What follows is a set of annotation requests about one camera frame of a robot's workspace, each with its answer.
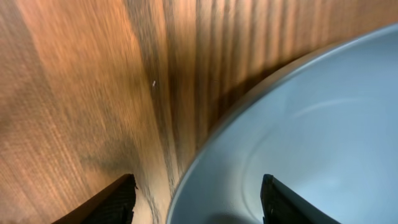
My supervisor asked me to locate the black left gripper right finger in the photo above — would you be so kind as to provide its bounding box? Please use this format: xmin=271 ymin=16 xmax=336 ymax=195
xmin=261 ymin=174 xmax=339 ymax=224

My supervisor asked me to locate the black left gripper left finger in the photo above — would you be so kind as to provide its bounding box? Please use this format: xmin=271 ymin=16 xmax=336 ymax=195
xmin=55 ymin=174 xmax=137 ymax=224

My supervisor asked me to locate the blue plastic plate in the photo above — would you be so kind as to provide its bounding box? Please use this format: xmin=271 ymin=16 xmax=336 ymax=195
xmin=167 ymin=25 xmax=397 ymax=223

